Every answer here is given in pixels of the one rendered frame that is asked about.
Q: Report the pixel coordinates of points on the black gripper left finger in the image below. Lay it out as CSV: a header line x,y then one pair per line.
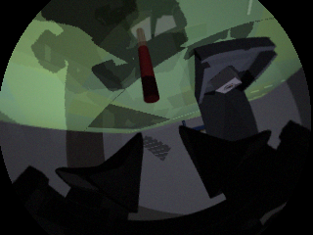
x,y
118,178

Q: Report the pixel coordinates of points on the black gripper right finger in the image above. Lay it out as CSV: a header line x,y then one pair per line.
x,y
216,159

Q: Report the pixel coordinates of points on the dark red peg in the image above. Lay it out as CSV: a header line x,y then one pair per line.
x,y
148,77

